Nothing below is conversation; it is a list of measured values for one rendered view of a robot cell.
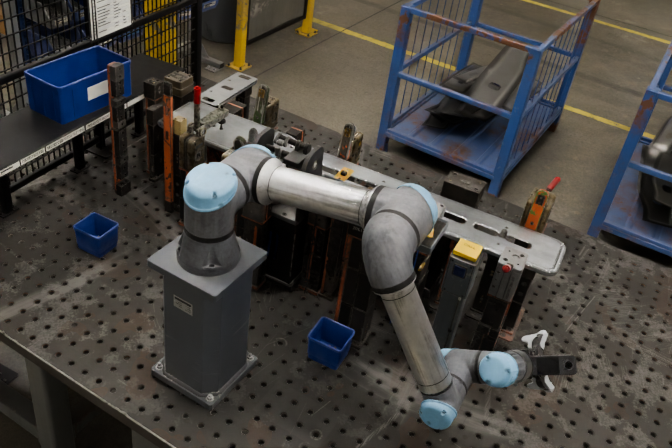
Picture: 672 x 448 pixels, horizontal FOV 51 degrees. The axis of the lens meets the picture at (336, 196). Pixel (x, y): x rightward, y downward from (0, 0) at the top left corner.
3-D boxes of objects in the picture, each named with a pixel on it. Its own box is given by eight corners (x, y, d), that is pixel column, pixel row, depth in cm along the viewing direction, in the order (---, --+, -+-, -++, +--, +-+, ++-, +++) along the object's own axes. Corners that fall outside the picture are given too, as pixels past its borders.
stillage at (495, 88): (453, 91, 521) (484, -38, 468) (556, 129, 491) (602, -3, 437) (373, 153, 434) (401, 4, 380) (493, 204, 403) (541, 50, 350)
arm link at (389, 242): (383, 235, 134) (463, 435, 149) (406, 208, 143) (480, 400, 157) (334, 241, 141) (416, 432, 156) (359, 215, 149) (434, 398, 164)
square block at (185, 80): (193, 159, 276) (194, 75, 255) (181, 168, 270) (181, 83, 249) (176, 152, 278) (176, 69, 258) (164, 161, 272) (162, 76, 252)
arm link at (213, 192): (172, 226, 161) (171, 176, 153) (207, 199, 171) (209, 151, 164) (215, 246, 157) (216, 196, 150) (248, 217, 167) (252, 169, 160)
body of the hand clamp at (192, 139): (204, 221, 245) (206, 133, 225) (192, 231, 239) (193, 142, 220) (190, 215, 246) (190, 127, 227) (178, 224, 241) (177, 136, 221)
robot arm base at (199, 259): (213, 285, 161) (214, 252, 155) (162, 258, 166) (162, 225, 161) (252, 252, 172) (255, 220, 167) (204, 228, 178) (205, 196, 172)
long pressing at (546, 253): (569, 240, 213) (571, 236, 212) (554, 282, 195) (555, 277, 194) (192, 100, 255) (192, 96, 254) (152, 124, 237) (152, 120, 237)
